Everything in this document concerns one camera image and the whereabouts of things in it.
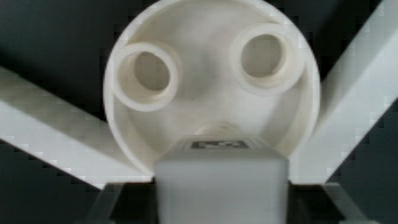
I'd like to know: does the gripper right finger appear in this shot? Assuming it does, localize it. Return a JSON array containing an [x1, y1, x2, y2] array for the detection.
[[322, 183, 381, 224]]

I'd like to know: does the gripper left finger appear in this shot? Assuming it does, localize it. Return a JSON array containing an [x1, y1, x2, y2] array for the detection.
[[84, 183, 125, 224]]

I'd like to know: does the white U-shaped fence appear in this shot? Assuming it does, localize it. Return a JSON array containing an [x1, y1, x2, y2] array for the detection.
[[0, 0, 398, 187]]

